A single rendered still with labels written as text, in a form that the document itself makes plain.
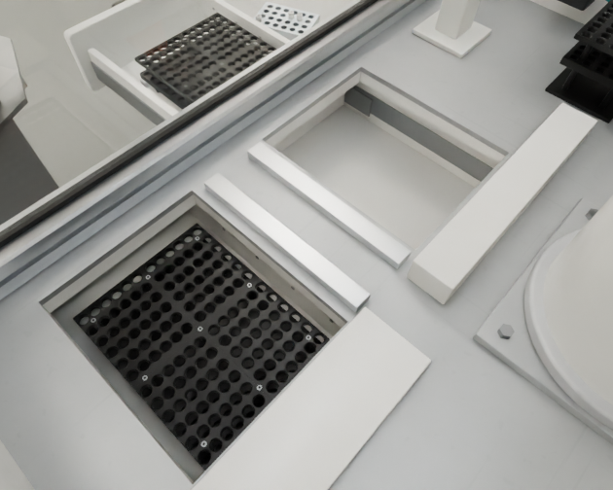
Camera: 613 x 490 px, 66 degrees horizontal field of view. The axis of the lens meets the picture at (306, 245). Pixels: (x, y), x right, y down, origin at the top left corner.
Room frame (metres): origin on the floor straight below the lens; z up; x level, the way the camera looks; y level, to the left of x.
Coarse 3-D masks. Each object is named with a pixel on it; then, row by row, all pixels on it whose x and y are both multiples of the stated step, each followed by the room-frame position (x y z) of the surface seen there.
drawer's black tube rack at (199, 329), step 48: (144, 288) 0.26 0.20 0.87; (192, 288) 0.25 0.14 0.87; (240, 288) 0.24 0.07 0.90; (96, 336) 0.18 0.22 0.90; (144, 336) 0.18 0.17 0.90; (192, 336) 0.18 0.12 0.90; (240, 336) 0.18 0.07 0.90; (288, 336) 0.19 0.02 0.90; (144, 384) 0.13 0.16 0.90; (192, 384) 0.13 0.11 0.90; (240, 384) 0.13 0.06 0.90; (192, 432) 0.09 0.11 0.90; (240, 432) 0.09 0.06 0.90
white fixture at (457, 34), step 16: (448, 0) 0.66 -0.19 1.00; (464, 0) 0.64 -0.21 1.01; (480, 0) 0.67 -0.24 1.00; (432, 16) 0.70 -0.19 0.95; (448, 16) 0.65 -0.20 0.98; (464, 16) 0.64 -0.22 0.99; (416, 32) 0.66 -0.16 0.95; (432, 32) 0.66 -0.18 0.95; (448, 32) 0.65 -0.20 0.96; (464, 32) 0.66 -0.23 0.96; (480, 32) 0.66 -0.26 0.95; (448, 48) 0.62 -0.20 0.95; (464, 48) 0.62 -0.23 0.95
